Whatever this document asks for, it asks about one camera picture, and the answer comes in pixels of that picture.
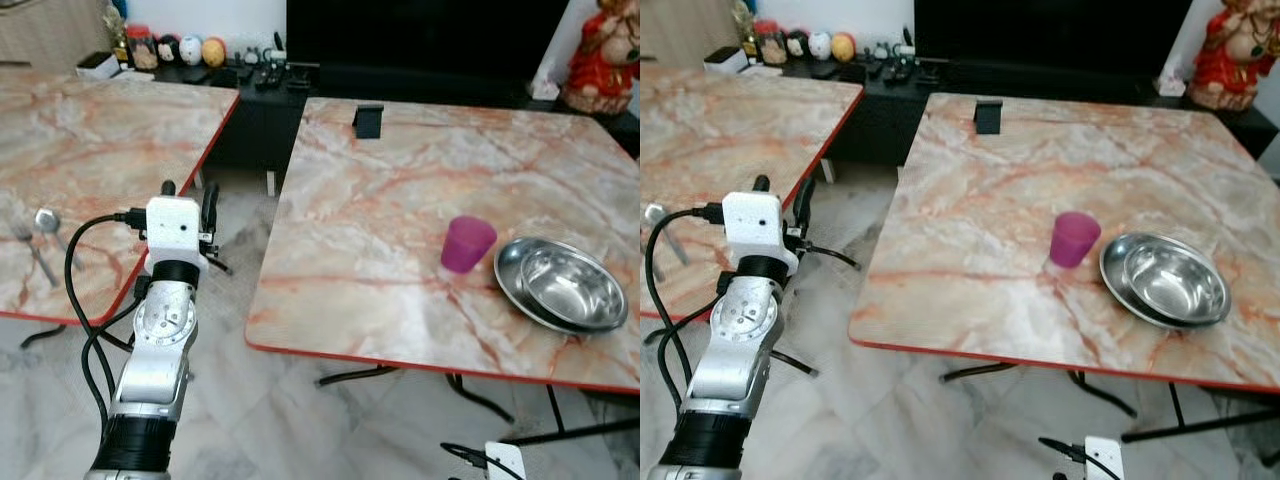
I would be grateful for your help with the light wooden cabinet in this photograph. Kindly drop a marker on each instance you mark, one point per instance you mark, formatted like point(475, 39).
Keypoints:
point(45, 30)
point(685, 28)

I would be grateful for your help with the black egg figurine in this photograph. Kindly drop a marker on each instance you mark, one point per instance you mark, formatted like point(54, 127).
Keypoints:
point(168, 50)
point(796, 45)

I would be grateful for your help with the small gold trophy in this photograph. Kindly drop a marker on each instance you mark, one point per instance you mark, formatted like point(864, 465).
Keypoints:
point(745, 25)
point(117, 30)

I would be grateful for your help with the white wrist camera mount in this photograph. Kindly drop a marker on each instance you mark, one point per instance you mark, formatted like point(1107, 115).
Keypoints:
point(757, 228)
point(175, 230)
point(506, 462)
point(1104, 458)

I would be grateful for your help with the dark mug with pens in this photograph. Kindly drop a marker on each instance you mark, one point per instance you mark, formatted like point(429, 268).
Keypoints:
point(272, 65)
point(902, 60)

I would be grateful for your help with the red lid glass jar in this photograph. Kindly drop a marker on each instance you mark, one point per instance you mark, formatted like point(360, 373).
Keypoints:
point(769, 45)
point(141, 50)

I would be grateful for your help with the red and gold statue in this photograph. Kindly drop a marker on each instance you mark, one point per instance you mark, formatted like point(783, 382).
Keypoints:
point(600, 60)
point(1230, 55)

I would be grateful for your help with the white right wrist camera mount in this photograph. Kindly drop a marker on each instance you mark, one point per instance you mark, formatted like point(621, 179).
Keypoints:
point(506, 462)
point(1104, 458)

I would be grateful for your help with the small black stand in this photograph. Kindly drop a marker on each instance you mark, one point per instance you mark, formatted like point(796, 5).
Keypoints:
point(988, 117)
point(368, 122)

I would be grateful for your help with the yellow egg figurine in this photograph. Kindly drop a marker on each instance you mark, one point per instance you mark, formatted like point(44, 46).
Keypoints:
point(844, 48)
point(213, 53)

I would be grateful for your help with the steel fork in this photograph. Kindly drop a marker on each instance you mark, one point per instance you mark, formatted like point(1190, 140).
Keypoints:
point(30, 250)

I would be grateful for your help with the white egg figurine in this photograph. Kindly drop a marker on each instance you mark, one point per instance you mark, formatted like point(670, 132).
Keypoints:
point(190, 51)
point(820, 46)

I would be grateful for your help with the marble pattern folding table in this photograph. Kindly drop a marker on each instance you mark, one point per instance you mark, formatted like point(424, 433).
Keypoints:
point(1000, 200)
point(90, 150)
point(720, 130)
point(400, 200)

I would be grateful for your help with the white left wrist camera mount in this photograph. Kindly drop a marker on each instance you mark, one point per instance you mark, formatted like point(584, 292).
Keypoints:
point(757, 228)
point(175, 230)

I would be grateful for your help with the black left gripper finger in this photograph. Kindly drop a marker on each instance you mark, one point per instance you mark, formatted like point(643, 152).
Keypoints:
point(168, 189)
point(761, 184)
point(805, 206)
point(210, 208)

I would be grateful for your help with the stainless steel bowl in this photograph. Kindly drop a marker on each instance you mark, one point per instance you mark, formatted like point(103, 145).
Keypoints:
point(1165, 280)
point(560, 285)

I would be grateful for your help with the small white box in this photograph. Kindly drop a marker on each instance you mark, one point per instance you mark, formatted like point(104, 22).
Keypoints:
point(725, 60)
point(98, 65)

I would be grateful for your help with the black television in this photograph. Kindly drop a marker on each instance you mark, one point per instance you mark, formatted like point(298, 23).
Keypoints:
point(1050, 32)
point(420, 35)

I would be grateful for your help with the steel spoon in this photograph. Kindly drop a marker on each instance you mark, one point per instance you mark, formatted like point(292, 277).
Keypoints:
point(46, 220)
point(655, 214)

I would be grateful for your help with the purple plastic cup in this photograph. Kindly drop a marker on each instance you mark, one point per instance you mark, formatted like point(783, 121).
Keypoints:
point(467, 247)
point(1073, 242)

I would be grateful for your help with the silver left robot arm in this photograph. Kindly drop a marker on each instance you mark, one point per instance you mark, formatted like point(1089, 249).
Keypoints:
point(160, 340)
point(740, 340)

